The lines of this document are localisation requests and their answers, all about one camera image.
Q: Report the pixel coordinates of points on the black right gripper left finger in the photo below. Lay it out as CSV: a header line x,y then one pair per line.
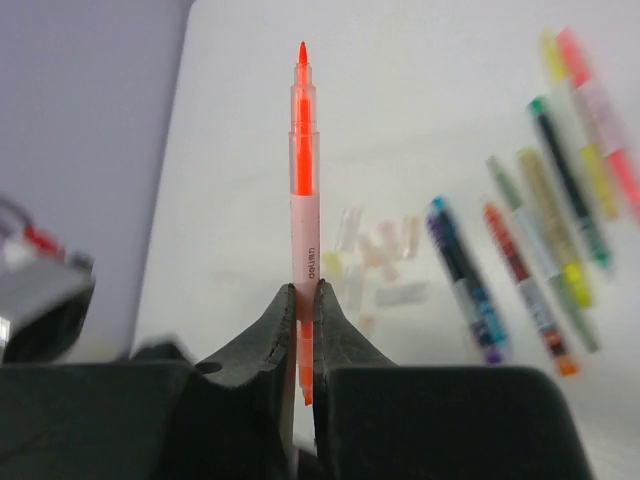
x,y
157,415

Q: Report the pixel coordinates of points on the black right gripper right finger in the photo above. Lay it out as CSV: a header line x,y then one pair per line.
x,y
374,419

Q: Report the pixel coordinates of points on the blue green pen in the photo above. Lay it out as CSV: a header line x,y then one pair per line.
x,y
477,285

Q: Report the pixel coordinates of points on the red pen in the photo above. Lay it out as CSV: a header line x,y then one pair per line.
x,y
305,213
603,120

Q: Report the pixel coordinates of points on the dark orange tipped pen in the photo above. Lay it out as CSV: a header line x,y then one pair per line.
x,y
529,291

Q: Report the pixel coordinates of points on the tall clear pen cap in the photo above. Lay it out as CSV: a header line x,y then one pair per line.
x,y
349,228

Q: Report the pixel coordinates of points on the light green marker pen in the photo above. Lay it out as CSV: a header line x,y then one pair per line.
x,y
542,252

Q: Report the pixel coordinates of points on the beige yellow pen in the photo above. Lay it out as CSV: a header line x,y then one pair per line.
x,y
555,226

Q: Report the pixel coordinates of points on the dark green pen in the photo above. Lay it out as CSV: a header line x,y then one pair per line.
x,y
593,238

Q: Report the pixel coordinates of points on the clear cap lower middle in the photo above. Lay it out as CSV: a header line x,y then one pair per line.
x,y
354,285

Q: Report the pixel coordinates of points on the clear cap lying sideways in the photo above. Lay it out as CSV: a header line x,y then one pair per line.
x,y
400,294

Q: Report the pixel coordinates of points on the orange tinted cap right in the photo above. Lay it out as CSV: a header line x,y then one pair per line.
x,y
410,236

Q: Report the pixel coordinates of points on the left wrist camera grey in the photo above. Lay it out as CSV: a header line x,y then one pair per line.
x,y
45,291

